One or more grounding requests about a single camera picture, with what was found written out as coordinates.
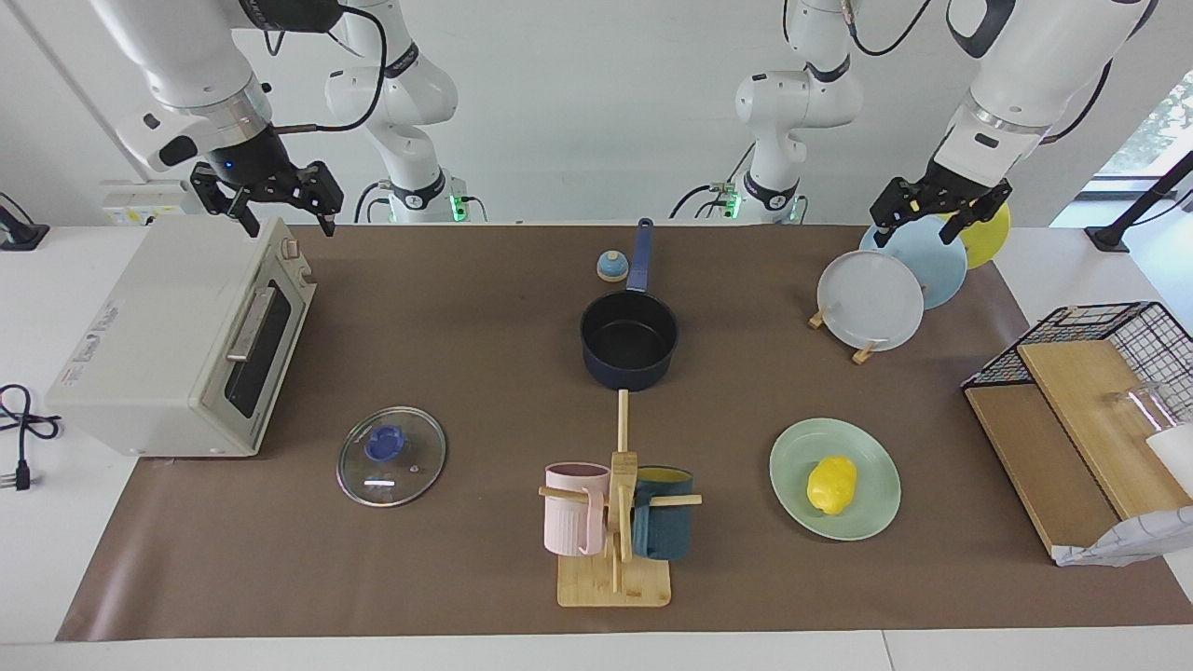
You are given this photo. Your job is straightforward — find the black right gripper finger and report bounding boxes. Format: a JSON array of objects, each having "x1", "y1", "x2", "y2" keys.
[
  {"x1": 296, "y1": 160, "x2": 346, "y2": 237},
  {"x1": 191, "y1": 163, "x2": 262, "y2": 239}
]

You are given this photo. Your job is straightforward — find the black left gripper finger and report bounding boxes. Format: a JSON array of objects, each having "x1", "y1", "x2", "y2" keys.
[
  {"x1": 870, "y1": 177, "x2": 924, "y2": 248},
  {"x1": 939, "y1": 182, "x2": 1014, "y2": 245}
]

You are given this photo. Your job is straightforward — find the glass lid blue knob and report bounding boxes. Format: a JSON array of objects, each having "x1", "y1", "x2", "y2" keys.
[{"x1": 336, "y1": 406, "x2": 447, "y2": 509}]

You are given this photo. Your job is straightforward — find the yellow lemon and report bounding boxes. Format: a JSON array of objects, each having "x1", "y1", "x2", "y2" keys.
[{"x1": 806, "y1": 456, "x2": 858, "y2": 515}]

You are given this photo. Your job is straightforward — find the yellow plate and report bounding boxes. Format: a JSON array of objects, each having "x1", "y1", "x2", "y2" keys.
[{"x1": 937, "y1": 200, "x2": 1012, "y2": 271}]

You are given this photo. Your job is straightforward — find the light blue plate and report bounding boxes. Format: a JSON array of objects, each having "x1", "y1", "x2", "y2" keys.
[{"x1": 858, "y1": 220, "x2": 969, "y2": 310}]

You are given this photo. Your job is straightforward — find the grey plate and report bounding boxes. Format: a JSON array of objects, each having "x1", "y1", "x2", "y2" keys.
[{"x1": 817, "y1": 250, "x2": 926, "y2": 353}]

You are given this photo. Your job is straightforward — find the wooden plate rack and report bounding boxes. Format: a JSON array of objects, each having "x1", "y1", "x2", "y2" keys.
[{"x1": 808, "y1": 303, "x2": 882, "y2": 365}]

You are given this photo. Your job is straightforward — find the mint green plate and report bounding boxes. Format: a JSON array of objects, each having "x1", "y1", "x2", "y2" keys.
[{"x1": 769, "y1": 418, "x2": 902, "y2": 542}]

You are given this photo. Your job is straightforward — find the white power strip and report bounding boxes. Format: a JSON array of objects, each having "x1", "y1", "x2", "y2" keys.
[{"x1": 100, "y1": 180, "x2": 201, "y2": 226}]

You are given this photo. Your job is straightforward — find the beige toaster oven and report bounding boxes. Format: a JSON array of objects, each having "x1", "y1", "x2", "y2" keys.
[{"x1": 45, "y1": 216, "x2": 318, "y2": 459}]

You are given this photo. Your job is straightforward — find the black clamp stand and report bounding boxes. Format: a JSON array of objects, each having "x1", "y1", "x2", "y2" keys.
[{"x1": 1084, "y1": 149, "x2": 1193, "y2": 253}]

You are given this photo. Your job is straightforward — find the brown table mat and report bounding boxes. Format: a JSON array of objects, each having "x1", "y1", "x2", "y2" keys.
[{"x1": 56, "y1": 224, "x2": 1193, "y2": 642}]

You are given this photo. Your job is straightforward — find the light wooden board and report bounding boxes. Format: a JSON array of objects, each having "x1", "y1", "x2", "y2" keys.
[{"x1": 1017, "y1": 339, "x2": 1193, "y2": 521}]

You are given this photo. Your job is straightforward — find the brown wooden board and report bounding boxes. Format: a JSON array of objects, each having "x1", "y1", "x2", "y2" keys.
[{"x1": 965, "y1": 384, "x2": 1122, "y2": 560}]

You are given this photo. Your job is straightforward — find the clear drinking glass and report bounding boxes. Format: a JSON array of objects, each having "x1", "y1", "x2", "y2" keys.
[{"x1": 1104, "y1": 380, "x2": 1180, "y2": 434}]

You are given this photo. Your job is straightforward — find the dark blue saucepan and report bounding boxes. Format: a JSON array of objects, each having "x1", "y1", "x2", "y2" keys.
[{"x1": 580, "y1": 218, "x2": 679, "y2": 391}]

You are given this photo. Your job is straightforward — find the white cup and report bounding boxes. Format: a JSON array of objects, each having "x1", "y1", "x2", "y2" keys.
[{"x1": 1145, "y1": 424, "x2": 1193, "y2": 498}]

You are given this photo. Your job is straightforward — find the white checked cloth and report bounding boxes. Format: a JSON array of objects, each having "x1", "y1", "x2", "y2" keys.
[{"x1": 1053, "y1": 506, "x2": 1193, "y2": 568}]

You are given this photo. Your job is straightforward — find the dark teal mug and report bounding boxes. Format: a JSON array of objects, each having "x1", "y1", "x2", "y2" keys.
[{"x1": 631, "y1": 466, "x2": 694, "y2": 561}]

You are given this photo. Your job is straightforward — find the pink ribbed mug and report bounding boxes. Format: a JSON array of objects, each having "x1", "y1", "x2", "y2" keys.
[{"x1": 544, "y1": 462, "x2": 612, "y2": 557}]

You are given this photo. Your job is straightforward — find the wooden mug rack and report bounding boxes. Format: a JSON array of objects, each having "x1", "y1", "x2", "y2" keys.
[{"x1": 538, "y1": 390, "x2": 703, "y2": 609}]

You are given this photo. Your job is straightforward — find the black right base cable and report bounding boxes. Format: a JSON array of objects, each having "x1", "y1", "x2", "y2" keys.
[{"x1": 352, "y1": 180, "x2": 388, "y2": 225}]

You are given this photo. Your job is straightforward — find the black base cable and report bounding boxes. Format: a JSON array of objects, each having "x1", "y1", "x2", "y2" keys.
[
  {"x1": 669, "y1": 142, "x2": 758, "y2": 221},
  {"x1": 352, "y1": 180, "x2": 388, "y2": 225}
]

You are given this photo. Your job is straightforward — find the black wire basket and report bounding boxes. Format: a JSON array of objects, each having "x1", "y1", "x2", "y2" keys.
[{"x1": 961, "y1": 301, "x2": 1193, "y2": 425}]

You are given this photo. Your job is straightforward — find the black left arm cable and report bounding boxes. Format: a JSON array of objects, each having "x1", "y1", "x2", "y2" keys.
[{"x1": 843, "y1": 0, "x2": 1115, "y2": 145}]

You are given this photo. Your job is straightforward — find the black desk mount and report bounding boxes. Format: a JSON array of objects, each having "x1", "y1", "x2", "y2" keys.
[{"x1": 0, "y1": 191, "x2": 49, "y2": 252}]

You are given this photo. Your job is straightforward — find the black left base cable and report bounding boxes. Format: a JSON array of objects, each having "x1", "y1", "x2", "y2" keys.
[{"x1": 669, "y1": 142, "x2": 758, "y2": 221}]

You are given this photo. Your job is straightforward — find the black power cord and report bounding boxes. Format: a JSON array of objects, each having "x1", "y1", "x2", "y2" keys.
[{"x1": 0, "y1": 384, "x2": 64, "y2": 492}]

